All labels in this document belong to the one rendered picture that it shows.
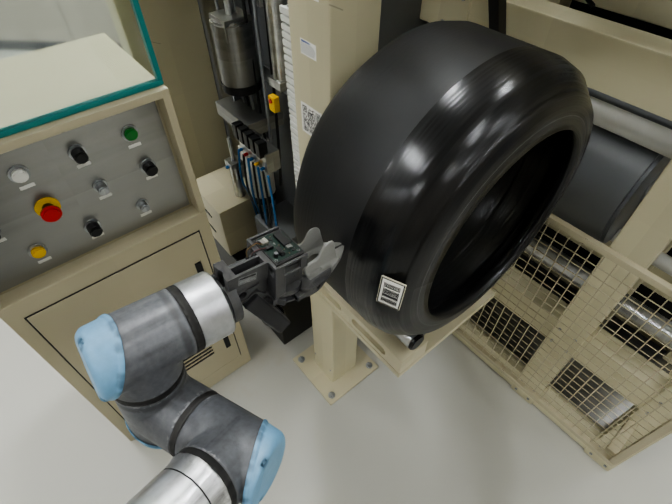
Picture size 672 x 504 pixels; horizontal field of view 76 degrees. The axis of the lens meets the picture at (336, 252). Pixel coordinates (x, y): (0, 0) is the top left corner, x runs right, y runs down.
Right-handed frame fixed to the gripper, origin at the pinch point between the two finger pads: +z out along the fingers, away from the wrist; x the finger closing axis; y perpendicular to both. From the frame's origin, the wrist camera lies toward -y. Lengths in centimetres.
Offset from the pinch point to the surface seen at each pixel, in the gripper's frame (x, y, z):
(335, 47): 27.4, 19.4, 20.3
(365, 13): 27.4, 24.5, 27.0
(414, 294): -11.8, -3.7, 6.9
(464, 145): -8.6, 19.6, 12.6
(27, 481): 70, -133, -74
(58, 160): 64, -9, -25
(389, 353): -5.7, -36.4, 15.7
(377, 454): -5, -120, 31
